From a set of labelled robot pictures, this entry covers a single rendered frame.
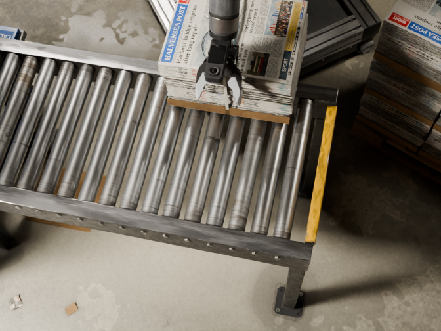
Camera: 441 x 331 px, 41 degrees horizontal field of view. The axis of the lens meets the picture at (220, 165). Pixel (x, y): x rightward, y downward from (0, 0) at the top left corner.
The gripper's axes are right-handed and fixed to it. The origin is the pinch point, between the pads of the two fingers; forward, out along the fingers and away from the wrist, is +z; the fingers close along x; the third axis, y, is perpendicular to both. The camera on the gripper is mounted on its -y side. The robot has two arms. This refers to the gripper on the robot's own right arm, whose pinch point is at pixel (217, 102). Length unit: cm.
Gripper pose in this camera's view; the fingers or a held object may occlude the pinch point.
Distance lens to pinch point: 160.7
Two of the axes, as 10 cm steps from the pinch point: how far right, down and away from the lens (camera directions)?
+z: -0.5, 7.9, 6.1
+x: -9.8, -1.7, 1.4
